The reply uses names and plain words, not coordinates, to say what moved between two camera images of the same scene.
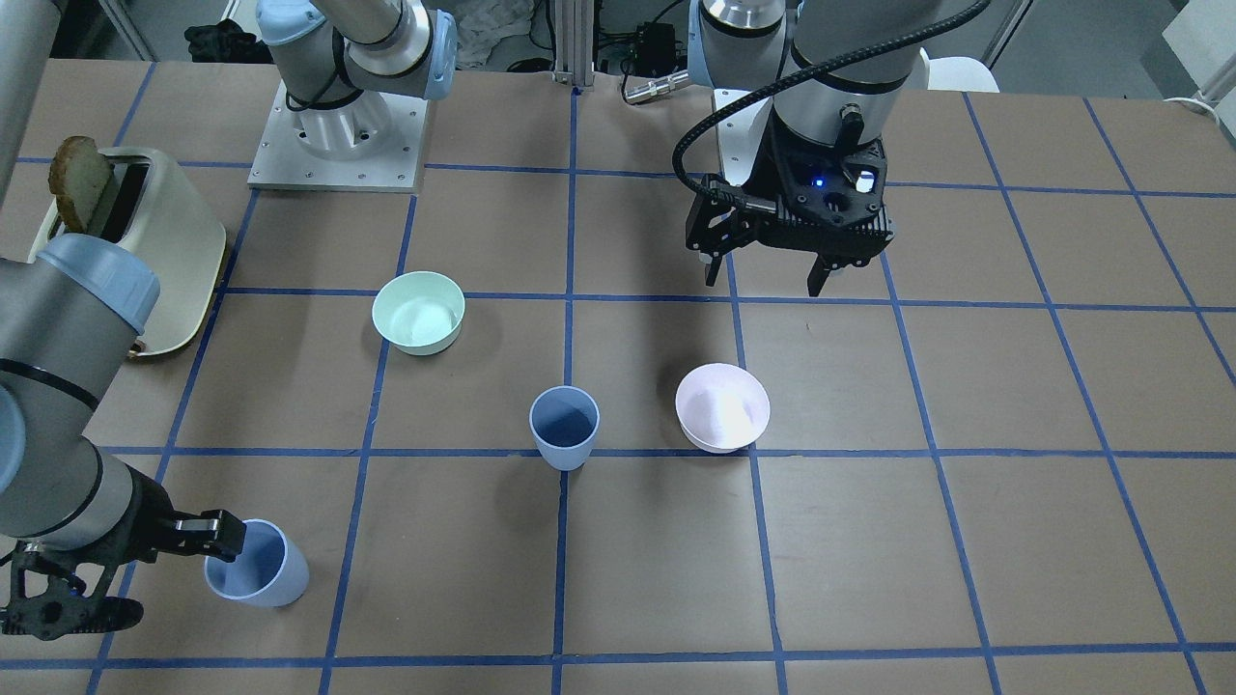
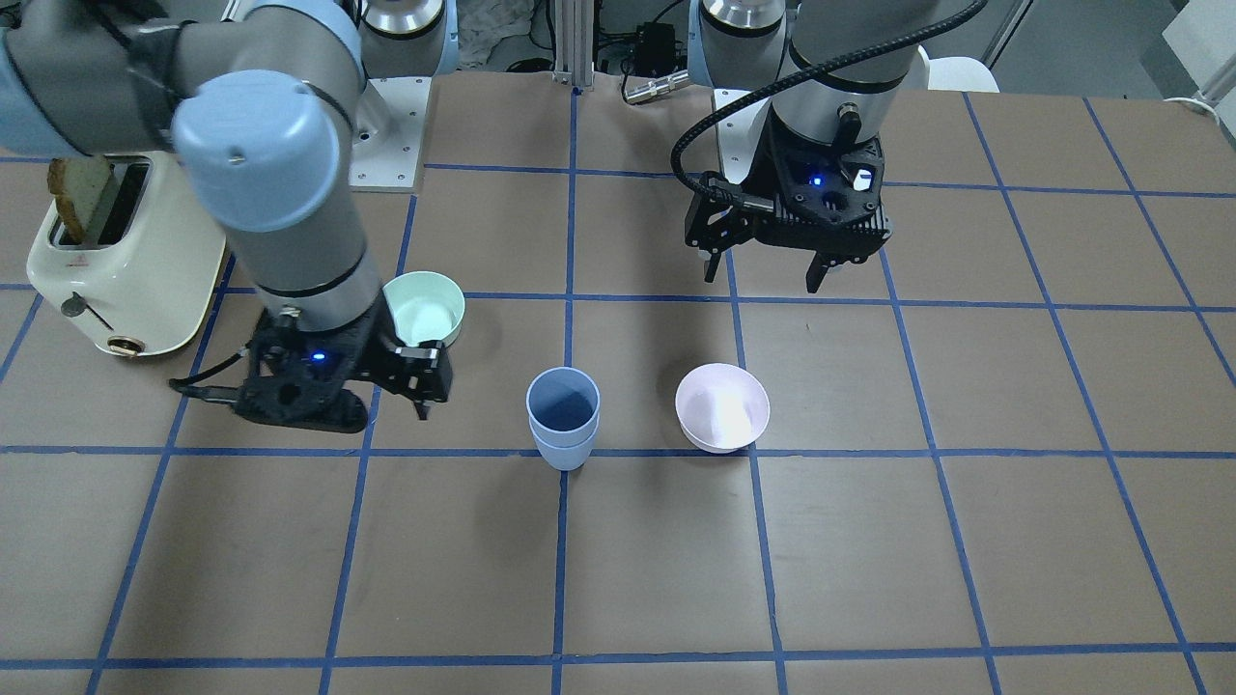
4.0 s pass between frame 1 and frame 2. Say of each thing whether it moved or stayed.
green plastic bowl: stayed
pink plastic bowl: stayed
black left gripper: stayed
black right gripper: moved
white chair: stayed
